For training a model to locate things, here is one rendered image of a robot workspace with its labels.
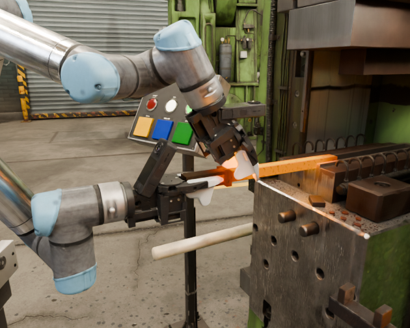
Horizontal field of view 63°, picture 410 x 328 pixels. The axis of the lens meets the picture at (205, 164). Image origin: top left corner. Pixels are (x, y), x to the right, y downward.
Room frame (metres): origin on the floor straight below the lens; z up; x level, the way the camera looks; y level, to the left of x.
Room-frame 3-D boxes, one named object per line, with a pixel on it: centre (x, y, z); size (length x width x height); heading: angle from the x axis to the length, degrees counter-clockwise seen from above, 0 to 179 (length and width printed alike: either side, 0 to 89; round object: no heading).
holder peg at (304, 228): (0.69, -0.24, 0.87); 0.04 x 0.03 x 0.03; 117
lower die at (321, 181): (0.92, -0.44, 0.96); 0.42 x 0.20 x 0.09; 117
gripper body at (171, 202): (0.61, 0.10, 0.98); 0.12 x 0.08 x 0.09; 117
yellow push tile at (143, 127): (1.25, 0.23, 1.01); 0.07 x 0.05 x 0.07; 52
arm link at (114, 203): (0.58, 0.17, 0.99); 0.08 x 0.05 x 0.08; 27
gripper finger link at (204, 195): (0.65, 0.00, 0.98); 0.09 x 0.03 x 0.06; 114
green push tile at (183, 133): (1.13, 0.07, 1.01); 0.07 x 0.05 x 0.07; 52
